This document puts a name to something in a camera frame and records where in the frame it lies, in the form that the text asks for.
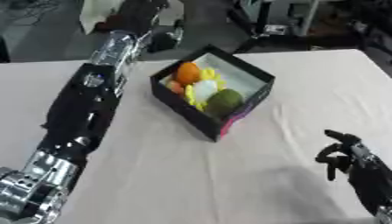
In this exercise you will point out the white round toy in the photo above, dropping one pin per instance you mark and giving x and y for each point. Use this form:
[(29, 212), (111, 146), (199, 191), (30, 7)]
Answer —
[(204, 89)]

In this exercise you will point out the black metal stand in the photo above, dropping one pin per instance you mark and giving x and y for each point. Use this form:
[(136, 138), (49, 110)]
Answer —
[(265, 26)]

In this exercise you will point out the red toy fruit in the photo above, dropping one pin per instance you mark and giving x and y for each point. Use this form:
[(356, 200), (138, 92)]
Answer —
[(174, 87)]

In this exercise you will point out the orange toy fruit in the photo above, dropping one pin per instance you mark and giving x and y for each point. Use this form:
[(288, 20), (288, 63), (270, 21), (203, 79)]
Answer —
[(188, 73)]

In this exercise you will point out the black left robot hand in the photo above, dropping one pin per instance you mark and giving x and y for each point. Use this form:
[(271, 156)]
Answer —
[(143, 14)]

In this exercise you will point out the black box with white inside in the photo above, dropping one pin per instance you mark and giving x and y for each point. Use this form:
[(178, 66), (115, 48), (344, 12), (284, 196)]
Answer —
[(240, 84)]

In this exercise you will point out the green toy avocado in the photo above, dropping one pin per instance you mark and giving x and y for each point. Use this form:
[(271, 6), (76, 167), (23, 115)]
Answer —
[(223, 102)]

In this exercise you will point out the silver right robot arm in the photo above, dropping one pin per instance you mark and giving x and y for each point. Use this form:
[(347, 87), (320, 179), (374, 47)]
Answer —
[(386, 215)]

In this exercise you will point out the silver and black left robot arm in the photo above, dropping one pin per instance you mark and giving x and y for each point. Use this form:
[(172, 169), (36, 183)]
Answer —
[(76, 108)]

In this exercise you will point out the yellow toy fruit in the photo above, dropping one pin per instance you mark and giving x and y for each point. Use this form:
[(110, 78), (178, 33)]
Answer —
[(210, 75)]

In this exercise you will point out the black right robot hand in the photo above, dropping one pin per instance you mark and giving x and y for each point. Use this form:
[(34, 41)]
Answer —
[(370, 175)]

